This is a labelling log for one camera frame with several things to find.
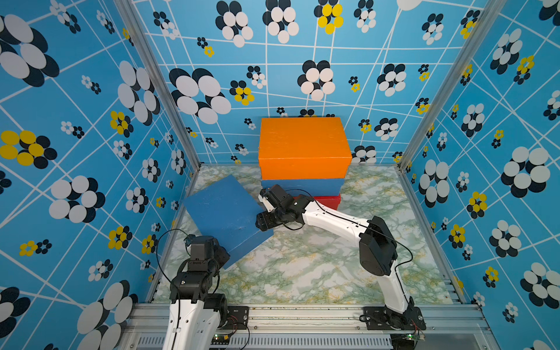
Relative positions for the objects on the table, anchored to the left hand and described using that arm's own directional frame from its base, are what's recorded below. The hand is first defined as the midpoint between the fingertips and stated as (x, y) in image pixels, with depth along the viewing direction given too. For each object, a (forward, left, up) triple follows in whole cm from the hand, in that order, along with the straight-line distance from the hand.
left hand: (225, 248), depth 77 cm
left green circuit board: (-26, 0, -14) cm, 29 cm away
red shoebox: (+22, -42, -1) cm, 47 cm away
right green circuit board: (-25, -62, -9) cm, 68 cm away
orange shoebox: (+29, -28, +23) cm, 46 cm away
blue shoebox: (+24, -34, +6) cm, 42 cm away
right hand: (+12, -13, -1) cm, 18 cm away
